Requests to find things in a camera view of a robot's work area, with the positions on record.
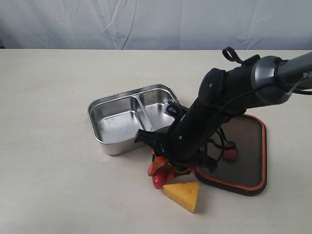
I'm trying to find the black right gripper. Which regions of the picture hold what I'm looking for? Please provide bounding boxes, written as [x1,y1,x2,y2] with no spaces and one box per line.
[135,114,219,183]

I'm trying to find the red toy sausage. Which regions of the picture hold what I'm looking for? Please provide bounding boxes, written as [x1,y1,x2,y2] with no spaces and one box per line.
[152,170,166,190]

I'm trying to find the yellow toy cheese wedge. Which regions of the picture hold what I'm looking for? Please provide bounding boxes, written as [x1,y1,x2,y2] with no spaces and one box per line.
[163,182,199,213]

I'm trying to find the dark transparent box lid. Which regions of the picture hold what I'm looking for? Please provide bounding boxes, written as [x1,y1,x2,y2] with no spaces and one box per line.
[195,115,267,196]

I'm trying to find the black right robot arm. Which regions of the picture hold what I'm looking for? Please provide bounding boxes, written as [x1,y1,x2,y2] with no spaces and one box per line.
[135,47,312,181]

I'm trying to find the stainless steel lunch box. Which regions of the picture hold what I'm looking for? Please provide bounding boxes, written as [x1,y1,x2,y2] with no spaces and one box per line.
[88,84,180,156]

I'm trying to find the blue-grey backdrop curtain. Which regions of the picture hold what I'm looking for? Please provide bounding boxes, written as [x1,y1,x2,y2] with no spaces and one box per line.
[0,0,312,50]

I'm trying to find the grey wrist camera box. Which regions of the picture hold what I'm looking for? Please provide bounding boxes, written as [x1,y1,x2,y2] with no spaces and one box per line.
[162,100,188,119]

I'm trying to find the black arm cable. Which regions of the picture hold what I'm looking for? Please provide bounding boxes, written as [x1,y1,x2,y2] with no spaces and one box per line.
[207,82,312,161]

